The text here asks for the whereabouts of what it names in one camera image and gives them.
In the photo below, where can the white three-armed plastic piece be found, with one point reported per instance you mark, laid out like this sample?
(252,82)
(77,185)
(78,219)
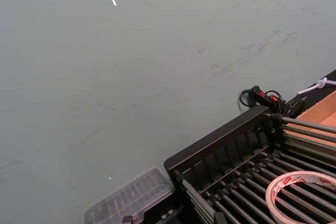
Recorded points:
(321,82)

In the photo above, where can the shallow brown cardboard tray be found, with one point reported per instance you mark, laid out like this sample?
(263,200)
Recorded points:
(320,113)

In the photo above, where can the plain pale wall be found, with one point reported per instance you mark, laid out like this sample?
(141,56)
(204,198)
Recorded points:
(105,77)

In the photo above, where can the black rack with steel bars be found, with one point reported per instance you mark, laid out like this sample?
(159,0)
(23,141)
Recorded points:
(223,140)

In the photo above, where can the clear plastic case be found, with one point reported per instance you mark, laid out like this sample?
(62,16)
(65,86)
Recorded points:
(131,195)

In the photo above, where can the roll of white tape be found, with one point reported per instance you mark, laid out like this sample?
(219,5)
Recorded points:
(273,195)

